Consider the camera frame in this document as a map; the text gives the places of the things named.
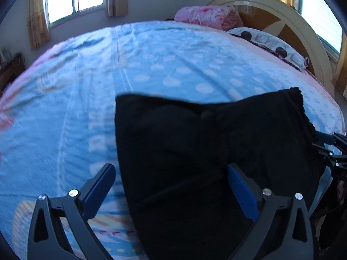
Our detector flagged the white patterned pillow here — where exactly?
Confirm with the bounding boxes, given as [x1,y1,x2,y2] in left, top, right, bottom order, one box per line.
[226,27,307,71]

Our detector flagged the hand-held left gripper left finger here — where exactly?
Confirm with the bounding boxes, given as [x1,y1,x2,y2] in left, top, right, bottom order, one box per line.
[27,163,117,260]

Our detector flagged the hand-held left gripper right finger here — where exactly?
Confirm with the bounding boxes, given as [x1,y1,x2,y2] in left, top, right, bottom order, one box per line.
[227,163,316,260]

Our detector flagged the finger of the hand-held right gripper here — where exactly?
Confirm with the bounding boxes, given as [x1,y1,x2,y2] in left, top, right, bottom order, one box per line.
[315,131,347,147]
[312,143,347,163]

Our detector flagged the black pants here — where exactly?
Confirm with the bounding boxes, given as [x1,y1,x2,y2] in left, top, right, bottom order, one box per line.
[114,87,326,260]

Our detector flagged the bed with blue printed sheet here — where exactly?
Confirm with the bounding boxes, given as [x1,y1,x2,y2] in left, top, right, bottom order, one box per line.
[0,20,347,260]

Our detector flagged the pink folded quilt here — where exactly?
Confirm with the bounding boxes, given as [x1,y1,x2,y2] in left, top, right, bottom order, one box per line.
[174,5,239,31]

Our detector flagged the wooden desk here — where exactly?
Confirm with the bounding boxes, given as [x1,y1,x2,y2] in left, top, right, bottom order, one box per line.
[0,49,26,90]

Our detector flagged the cream wooden headboard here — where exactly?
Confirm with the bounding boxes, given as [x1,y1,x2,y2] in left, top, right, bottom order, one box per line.
[207,0,335,87]

